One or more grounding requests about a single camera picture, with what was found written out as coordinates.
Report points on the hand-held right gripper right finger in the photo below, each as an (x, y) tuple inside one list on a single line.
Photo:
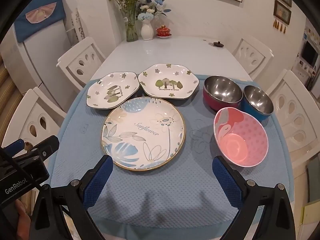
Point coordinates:
[(226, 180)]

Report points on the glass vase with dried flowers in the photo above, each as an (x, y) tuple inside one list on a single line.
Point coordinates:
[(131, 32)]

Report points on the hanging yellow tassels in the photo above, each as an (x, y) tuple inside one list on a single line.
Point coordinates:
[(280, 26)]

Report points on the hexagonal tree print plate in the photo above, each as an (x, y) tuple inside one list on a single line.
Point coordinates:
[(100, 100), (155, 76)]

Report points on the pink cartoon bowl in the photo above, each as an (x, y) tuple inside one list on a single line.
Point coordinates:
[(240, 142)]

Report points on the white vase with blue flowers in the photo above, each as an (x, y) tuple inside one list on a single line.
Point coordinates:
[(147, 31)]

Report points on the pale yellow board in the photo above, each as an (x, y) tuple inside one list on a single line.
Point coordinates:
[(311, 217)]

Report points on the small black lid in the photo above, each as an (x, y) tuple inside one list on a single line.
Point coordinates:
[(218, 44)]

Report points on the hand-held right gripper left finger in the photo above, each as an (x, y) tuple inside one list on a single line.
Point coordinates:
[(97, 180)]

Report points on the white carved shelf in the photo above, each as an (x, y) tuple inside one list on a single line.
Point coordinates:
[(76, 27)]

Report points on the blue steel bowl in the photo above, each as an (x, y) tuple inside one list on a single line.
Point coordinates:
[(257, 101)]

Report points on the white carved dining chair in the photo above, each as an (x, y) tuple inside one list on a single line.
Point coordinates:
[(300, 97), (260, 52), (27, 115), (72, 62)]

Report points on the white refrigerator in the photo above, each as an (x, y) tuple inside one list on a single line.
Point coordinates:
[(42, 62)]

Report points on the red lidded teacup with saucer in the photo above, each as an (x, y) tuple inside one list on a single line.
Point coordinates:
[(163, 32)]

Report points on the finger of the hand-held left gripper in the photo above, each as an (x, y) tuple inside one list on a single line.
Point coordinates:
[(15, 146), (48, 145)]

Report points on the person's left hand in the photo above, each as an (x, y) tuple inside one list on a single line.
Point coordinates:
[(23, 213)]

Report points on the red steel bowl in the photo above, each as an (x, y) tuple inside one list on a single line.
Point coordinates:
[(222, 90)]

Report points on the light blue textured mat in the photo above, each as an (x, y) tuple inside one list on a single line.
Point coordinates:
[(175, 192)]

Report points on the television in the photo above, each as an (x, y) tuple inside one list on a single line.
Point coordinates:
[(310, 53)]

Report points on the blue refrigerator cover cloth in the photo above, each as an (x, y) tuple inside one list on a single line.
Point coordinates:
[(52, 7)]

